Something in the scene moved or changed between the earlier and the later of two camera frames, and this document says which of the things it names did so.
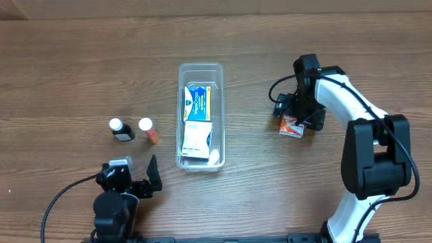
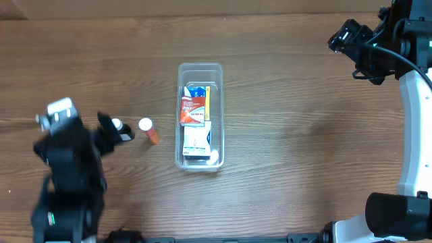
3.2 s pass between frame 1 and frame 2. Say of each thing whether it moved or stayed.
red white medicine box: moved
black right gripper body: moved
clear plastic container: stayed
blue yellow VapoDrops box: stayed
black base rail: stayed
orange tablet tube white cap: stayed
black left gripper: moved
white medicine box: stayed
